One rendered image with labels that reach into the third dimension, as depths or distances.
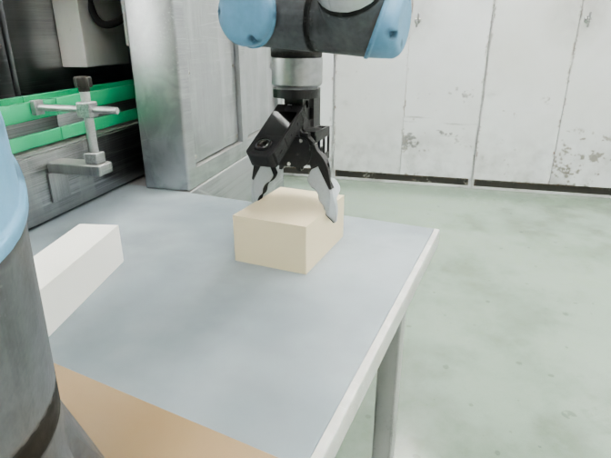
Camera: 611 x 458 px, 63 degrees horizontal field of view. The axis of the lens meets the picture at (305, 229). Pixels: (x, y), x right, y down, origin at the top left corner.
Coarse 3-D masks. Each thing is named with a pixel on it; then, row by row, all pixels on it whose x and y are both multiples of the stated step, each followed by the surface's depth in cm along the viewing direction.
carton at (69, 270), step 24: (72, 240) 70; (96, 240) 70; (120, 240) 76; (48, 264) 62; (72, 264) 63; (96, 264) 69; (48, 288) 58; (72, 288) 63; (48, 312) 58; (72, 312) 63; (48, 336) 58
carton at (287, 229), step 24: (288, 192) 85; (312, 192) 85; (240, 216) 74; (264, 216) 74; (288, 216) 74; (312, 216) 74; (240, 240) 76; (264, 240) 74; (288, 240) 72; (312, 240) 73; (336, 240) 84; (264, 264) 76; (288, 264) 74; (312, 264) 75
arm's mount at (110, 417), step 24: (72, 384) 35; (96, 384) 35; (72, 408) 33; (96, 408) 33; (120, 408) 33; (144, 408) 33; (96, 432) 31; (120, 432) 31; (144, 432) 32; (168, 432) 32; (192, 432) 32; (216, 432) 32; (120, 456) 30; (144, 456) 30; (168, 456) 30; (192, 456) 30; (216, 456) 30; (240, 456) 30; (264, 456) 30
